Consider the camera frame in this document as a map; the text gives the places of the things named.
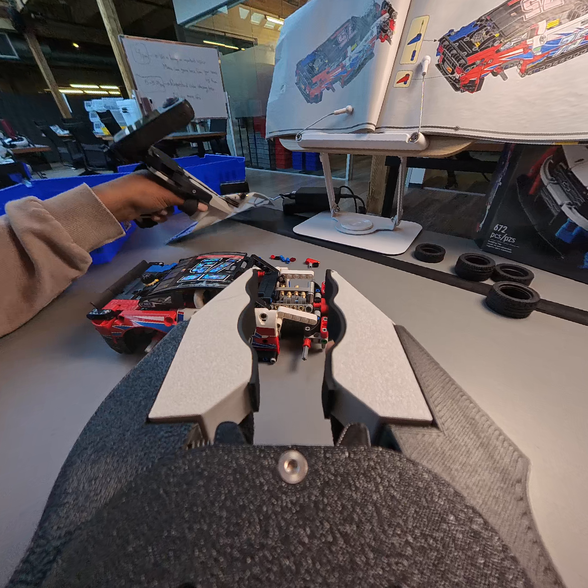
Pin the wooden post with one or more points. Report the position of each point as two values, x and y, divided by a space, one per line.
115 46
377 183
46 78

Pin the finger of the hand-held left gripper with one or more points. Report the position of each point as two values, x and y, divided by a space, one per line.
229 202
211 218

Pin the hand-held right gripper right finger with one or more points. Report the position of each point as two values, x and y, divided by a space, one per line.
372 367

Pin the person's left hand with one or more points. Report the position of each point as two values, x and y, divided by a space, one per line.
133 197

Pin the black power adapter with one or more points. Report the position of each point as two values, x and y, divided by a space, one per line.
307 200

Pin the red black white lego piece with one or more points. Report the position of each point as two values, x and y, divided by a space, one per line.
312 262

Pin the holographic sticker sheet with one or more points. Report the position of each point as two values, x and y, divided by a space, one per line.
188 234

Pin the lego instruction booklet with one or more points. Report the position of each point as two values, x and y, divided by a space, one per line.
482 105

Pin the dark lego set box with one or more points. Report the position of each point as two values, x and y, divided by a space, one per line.
528 206

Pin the blue plastic bin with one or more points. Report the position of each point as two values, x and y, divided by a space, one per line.
46 188
216 172

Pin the red blue black lego car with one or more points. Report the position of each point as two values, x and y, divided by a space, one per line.
138 312

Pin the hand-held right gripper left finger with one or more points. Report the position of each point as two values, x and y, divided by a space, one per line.
206 367

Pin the black office chair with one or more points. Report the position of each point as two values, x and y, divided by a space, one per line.
87 151

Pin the whiteboard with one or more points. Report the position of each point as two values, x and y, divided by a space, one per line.
183 73

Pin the person's left forearm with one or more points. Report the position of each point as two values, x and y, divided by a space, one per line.
41 248

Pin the black rubber lego tire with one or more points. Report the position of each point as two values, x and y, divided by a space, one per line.
429 252
512 301
475 266
514 272

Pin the white metal book stand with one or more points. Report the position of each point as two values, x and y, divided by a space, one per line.
358 229

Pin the rack of storage bins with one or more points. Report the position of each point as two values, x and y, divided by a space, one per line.
285 158

